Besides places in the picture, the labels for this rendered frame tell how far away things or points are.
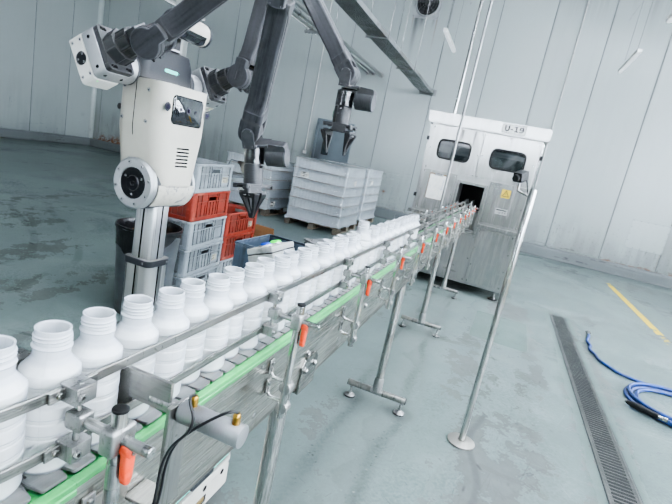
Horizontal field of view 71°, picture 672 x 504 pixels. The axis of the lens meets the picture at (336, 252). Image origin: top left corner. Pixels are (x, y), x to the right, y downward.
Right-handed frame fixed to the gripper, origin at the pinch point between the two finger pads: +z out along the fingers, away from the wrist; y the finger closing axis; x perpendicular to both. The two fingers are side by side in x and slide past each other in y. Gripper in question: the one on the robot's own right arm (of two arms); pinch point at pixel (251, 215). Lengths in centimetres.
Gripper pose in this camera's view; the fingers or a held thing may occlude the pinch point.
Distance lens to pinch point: 139.8
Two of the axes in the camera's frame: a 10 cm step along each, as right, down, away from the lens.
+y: 6.0, -0.8, 7.9
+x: -8.0, -1.4, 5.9
